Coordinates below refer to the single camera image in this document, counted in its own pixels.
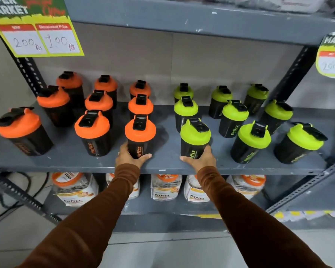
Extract person's left hand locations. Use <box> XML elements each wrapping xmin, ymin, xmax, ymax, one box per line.
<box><xmin>115</xmin><ymin>142</ymin><xmax>153</xmax><ymax>169</ymax></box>

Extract person's right hand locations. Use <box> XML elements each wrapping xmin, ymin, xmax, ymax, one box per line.
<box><xmin>180</xmin><ymin>145</ymin><xmax>217</xmax><ymax>173</ymax></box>

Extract orange-lid black shaker bottle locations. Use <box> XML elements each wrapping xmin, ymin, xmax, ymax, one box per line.
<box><xmin>125</xmin><ymin>114</ymin><xmax>157</xmax><ymax>159</ymax></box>

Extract green-lid black shaker bottle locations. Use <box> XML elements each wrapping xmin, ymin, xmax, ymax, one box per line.
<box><xmin>180</xmin><ymin>118</ymin><xmax>212</xmax><ymax>160</ymax></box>

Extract person's right forearm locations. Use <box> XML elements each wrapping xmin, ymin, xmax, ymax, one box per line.
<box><xmin>196</xmin><ymin>166</ymin><xmax>333</xmax><ymax>268</ymax></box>

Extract person's left forearm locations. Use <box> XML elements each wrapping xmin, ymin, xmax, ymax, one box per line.
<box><xmin>16</xmin><ymin>163</ymin><xmax>141</xmax><ymax>268</ymax></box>

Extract white orange snack pouch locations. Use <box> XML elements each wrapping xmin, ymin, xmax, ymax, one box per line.
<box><xmin>106</xmin><ymin>173</ymin><xmax>141</xmax><ymax>200</ymax></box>
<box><xmin>227</xmin><ymin>175</ymin><xmax>267</xmax><ymax>200</ymax></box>
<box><xmin>51</xmin><ymin>172</ymin><xmax>99</xmax><ymax>207</ymax></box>
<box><xmin>183</xmin><ymin>175</ymin><xmax>210</xmax><ymax>204</ymax></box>
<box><xmin>150</xmin><ymin>174</ymin><xmax>183</xmax><ymax>202</ymax></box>

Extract group of orange-lid shakers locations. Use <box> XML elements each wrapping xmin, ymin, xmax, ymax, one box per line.
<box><xmin>0</xmin><ymin>71</ymin><xmax>154</xmax><ymax>157</ymax></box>

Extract group of green-lid shakers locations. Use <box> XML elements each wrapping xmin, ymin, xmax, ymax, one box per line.
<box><xmin>173</xmin><ymin>83</ymin><xmax>329</xmax><ymax>165</ymax></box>

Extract gray metal shelving rack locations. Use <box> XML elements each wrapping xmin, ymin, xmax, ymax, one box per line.
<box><xmin>265</xmin><ymin>156</ymin><xmax>335</xmax><ymax>231</ymax></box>
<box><xmin>0</xmin><ymin>0</ymin><xmax>335</xmax><ymax>233</ymax></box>

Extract yellow white packets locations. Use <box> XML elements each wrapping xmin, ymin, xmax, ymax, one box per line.
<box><xmin>273</xmin><ymin>210</ymin><xmax>335</xmax><ymax>223</ymax></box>

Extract yellow green price sign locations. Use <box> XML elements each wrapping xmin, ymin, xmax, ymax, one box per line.
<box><xmin>0</xmin><ymin>0</ymin><xmax>85</xmax><ymax>58</ymax></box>
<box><xmin>315</xmin><ymin>28</ymin><xmax>335</xmax><ymax>80</ymax></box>

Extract clear plastic wrapped packages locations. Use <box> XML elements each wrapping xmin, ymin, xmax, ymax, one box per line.
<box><xmin>207</xmin><ymin>0</ymin><xmax>335</xmax><ymax>15</ymax></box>

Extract black floor cable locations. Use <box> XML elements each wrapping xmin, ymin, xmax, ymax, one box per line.
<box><xmin>0</xmin><ymin>172</ymin><xmax>50</xmax><ymax>224</ymax></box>

